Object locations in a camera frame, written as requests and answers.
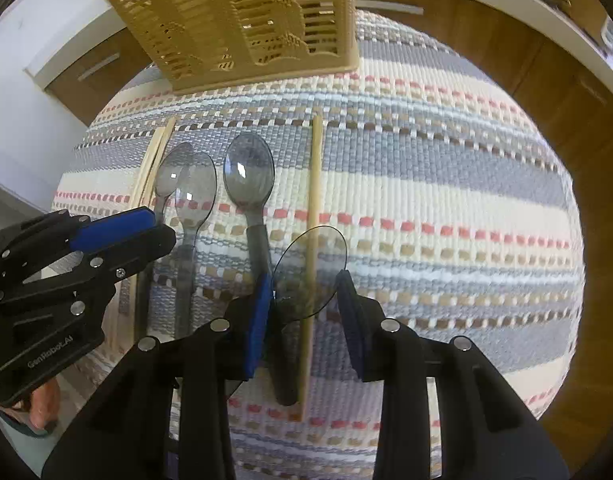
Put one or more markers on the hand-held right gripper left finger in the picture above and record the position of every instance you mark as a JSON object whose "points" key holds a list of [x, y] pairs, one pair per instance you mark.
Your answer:
{"points": [[255, 332]]}

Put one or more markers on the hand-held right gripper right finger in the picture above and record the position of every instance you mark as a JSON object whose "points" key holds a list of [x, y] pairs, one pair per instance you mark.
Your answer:
{"points": [[353, 330]]}

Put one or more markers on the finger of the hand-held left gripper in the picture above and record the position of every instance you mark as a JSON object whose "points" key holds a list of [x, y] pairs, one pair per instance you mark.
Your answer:
{"points": [[136, 252], [114, 227]]}

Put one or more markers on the clear grey plastic spoon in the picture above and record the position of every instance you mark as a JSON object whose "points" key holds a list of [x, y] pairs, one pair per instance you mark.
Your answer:
{"points": [[171, 170], [311, 272], [249, 170], [196, 195]]}

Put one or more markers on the beige plastic utensil basket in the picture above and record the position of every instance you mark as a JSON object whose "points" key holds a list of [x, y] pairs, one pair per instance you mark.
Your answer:
{"points": [[236, 20]]}

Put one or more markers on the person's left hand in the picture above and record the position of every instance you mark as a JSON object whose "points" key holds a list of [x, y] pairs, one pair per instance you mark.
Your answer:
{"points": [[39, 412]]}

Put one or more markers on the wooden chopstick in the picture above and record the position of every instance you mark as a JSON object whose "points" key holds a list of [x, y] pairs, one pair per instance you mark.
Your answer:
{"points": [[315, 210], [149, 165], [159, 160]]}

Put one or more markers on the striped woven mat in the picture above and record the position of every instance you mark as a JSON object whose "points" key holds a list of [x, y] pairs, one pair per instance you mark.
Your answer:
{"points": [[436, 210]]}

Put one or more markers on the wooden cabinet drawer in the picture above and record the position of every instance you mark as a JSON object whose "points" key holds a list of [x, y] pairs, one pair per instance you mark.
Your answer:
{"points": [[94, 77]]}

